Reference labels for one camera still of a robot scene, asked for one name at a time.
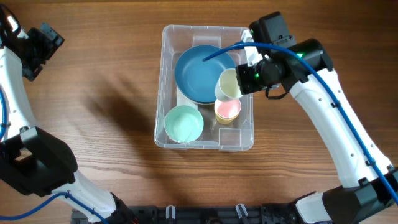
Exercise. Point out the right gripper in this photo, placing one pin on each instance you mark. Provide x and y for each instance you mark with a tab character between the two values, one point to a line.
247	87

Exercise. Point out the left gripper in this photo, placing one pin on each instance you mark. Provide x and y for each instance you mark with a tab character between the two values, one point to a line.
49	47

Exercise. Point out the cream cup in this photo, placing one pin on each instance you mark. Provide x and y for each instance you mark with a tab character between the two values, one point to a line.
227	87

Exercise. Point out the pink cup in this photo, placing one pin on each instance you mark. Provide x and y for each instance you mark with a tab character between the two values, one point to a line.
229	109

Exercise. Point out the yellow cup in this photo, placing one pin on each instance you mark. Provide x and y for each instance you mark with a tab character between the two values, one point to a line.
222	120

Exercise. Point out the dark blue bowl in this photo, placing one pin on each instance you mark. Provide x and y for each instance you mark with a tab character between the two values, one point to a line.
196	78

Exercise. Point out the mint green small bowl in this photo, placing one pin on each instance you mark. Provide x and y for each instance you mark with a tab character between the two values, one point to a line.
184	124

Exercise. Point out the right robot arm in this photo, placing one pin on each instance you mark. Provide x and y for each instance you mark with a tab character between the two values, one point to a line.
368	180

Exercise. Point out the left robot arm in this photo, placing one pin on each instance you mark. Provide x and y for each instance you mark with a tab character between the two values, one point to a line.
32	160

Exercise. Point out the clear plastic storage container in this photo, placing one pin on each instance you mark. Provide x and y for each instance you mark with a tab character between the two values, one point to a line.
235	136

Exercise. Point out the white label in container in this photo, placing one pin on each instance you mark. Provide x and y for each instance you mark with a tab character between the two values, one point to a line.
182	100

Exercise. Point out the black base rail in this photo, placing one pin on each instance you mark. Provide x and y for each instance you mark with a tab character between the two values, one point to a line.
228	215

